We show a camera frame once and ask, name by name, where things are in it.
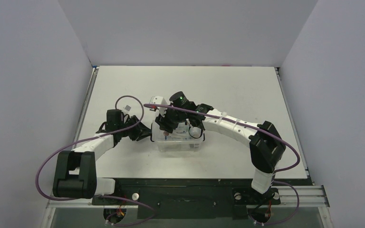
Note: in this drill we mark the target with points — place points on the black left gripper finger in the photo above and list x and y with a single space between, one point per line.
142 136
143 129

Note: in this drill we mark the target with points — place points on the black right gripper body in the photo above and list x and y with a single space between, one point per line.
166 122

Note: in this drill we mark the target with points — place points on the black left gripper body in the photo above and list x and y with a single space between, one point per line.
132 133

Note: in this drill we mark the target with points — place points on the blue white wipe packets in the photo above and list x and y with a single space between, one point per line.
180 135

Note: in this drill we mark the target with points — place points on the clear plastic box lid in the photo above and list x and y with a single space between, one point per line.
196 135

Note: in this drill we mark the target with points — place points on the clear plastic medicine box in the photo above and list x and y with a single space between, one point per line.
177 148

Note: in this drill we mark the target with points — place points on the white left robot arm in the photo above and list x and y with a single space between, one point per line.
75 175

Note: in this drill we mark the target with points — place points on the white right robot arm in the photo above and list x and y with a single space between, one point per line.
263 140

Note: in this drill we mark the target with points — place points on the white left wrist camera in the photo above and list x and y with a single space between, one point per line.
126 109

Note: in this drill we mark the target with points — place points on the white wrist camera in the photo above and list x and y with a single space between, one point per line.
126 109
158 100

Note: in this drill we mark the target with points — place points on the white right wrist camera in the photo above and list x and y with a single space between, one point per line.
158 100

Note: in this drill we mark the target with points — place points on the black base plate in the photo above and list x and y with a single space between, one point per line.
192 198

